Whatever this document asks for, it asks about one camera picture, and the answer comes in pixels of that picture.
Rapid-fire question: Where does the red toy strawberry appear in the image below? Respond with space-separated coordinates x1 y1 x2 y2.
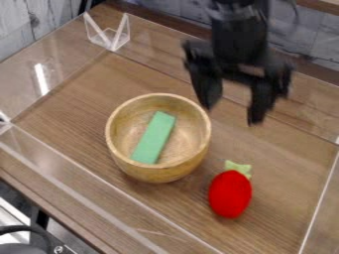
208 160 254 218

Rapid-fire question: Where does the wooden bowl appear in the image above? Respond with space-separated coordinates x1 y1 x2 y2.
104 93 212 184

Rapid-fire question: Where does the clear acrylic corner bracket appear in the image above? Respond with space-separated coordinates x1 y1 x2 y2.
84 12 129 52

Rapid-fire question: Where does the green rectangular block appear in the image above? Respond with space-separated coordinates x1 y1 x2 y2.
131 111 176 164

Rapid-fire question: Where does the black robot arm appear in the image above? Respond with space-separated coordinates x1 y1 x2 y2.
182 0 294 125

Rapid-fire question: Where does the black cable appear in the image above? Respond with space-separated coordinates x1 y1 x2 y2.
0 224 51 254

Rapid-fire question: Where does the black metal table leg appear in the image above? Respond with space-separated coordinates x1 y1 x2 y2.
31 206 95 254

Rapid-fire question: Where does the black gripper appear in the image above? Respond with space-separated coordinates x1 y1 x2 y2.
182 40 292 126

